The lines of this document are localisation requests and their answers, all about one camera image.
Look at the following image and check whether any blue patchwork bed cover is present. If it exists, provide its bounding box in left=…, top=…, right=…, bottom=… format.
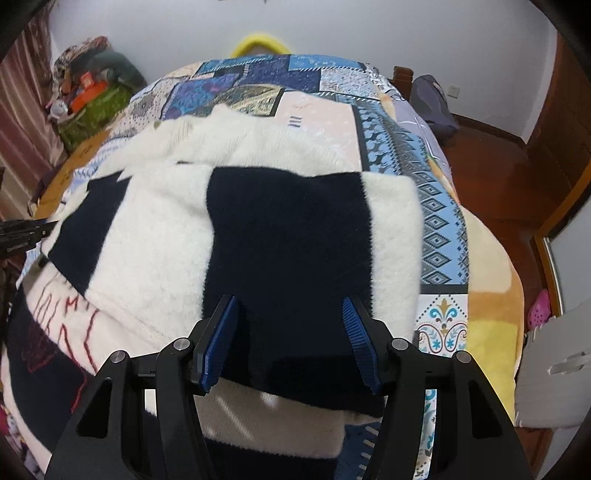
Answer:
left=57, top=55, right=469, bottom=479

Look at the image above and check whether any pile of clothes and boxes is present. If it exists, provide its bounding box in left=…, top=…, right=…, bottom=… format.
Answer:
left=45, top=36, right=147, bottom=123

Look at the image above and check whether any dark bag on bedpost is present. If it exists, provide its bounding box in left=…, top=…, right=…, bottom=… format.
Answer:
left=410, top=75, right=459, bottom=142

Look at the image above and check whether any yellow curved foam tube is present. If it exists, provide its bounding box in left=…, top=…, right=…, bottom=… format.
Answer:
left=230, top=32, right=291, bottom=58

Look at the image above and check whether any white and navy fleece sweater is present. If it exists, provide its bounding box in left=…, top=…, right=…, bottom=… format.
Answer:
left=1, top=106, right=423, bottom=479

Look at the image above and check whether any brown wooden wardrobe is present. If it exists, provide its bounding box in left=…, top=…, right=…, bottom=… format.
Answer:
left=517, top=27, right=591, bottom=315

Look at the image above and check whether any grey plastic folding board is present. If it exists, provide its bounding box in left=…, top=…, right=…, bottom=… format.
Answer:
left=515, top=301, right=591, bottom=429

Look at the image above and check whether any striped red curtain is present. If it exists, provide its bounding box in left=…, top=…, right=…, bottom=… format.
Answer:
left=1, top=6, right=66, bottom=220

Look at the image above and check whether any yellow fleece blanket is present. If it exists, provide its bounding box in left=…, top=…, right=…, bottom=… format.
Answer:
left=375, top=87, right=528, bottom=421

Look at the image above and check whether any green fabric laundry basket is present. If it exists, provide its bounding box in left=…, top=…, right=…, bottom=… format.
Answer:
left=57, top=85, right=131, bottom=154

